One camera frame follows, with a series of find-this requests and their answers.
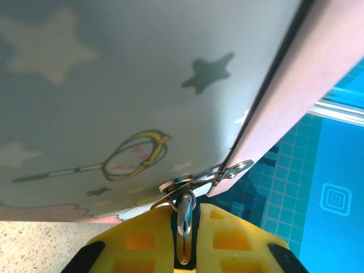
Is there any aluminium frame post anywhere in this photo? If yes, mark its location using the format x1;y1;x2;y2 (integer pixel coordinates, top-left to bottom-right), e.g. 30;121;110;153
308;98;364;127

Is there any pale blue cartoon tin box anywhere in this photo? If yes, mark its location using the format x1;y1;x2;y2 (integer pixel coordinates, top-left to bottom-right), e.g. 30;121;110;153
0;0;364;224

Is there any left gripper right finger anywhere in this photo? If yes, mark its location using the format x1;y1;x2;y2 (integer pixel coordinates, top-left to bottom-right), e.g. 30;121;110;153
195;201;309;273

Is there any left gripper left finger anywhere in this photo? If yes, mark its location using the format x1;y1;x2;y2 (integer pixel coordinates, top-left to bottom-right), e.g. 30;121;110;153
61;205;175;273

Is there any small key with ring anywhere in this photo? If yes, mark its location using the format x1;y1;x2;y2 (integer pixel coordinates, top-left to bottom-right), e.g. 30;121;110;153
166;191;200;267

